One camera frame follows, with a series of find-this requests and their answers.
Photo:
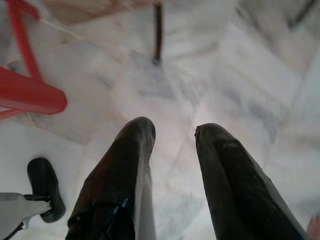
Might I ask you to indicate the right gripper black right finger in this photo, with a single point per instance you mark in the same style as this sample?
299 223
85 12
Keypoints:
237 190

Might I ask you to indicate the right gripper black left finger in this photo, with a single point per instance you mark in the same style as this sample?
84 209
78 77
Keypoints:
117 180

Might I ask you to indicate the robot black right foot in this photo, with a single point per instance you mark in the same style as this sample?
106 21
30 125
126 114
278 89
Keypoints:
42 175

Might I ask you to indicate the robot silver right leg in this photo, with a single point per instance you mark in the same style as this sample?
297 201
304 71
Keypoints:
17 207

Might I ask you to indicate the red plastic stool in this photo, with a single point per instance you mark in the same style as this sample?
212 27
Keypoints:
30 93

